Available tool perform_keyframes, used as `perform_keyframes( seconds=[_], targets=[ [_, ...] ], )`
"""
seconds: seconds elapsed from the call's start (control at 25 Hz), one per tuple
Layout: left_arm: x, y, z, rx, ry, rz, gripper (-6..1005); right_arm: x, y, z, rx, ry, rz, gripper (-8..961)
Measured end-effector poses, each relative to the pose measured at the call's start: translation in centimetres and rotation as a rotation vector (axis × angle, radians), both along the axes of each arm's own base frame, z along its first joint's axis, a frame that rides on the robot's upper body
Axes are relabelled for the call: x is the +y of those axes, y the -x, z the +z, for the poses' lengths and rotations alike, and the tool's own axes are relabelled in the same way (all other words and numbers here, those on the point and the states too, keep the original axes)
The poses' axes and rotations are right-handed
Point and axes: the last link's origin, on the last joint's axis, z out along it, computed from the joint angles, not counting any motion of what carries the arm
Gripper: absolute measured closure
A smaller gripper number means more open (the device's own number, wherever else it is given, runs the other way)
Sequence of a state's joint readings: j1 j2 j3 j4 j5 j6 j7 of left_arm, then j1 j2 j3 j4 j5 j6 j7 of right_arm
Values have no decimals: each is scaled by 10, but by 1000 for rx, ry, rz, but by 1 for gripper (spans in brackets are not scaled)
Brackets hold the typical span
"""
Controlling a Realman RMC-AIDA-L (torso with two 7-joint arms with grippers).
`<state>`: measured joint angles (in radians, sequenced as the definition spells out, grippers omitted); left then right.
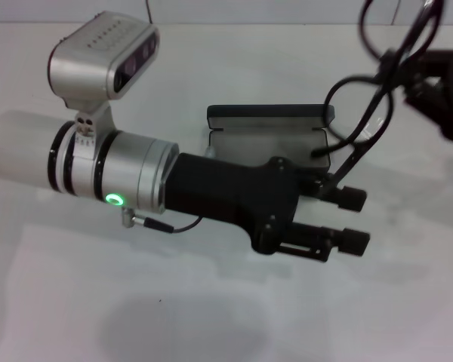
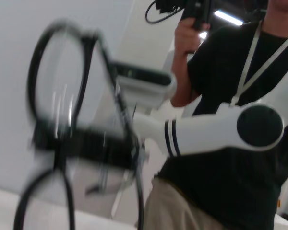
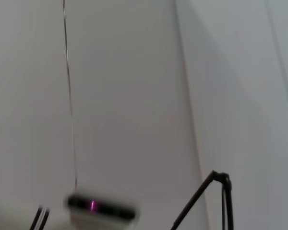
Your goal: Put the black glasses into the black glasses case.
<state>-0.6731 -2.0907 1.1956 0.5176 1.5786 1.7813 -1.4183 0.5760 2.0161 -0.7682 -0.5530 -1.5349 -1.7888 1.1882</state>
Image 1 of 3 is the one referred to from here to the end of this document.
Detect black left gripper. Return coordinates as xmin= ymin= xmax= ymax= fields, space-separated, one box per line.
xmin=165 ymin=152 xmax=302 ymax=258

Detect black thin-framed glasses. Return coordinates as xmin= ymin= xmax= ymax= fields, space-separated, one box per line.
xmin=310 ymin=0 xmax=452 ymax=198

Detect black glasses case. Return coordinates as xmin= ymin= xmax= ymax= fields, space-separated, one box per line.
xmin=205 ymin=103 xmax=336 ymax=179

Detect left arm black plug cable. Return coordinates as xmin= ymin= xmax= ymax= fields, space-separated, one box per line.
xmin=121 ymin=206 xmax=204 ymax=234

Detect silver camera mount bracket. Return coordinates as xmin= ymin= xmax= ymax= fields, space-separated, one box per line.
xmin=62 ymin=97 xmax=116 ymax=162

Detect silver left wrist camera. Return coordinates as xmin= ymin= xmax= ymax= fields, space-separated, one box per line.
xmin=47 ymin=11 xmax=162 ymax=102

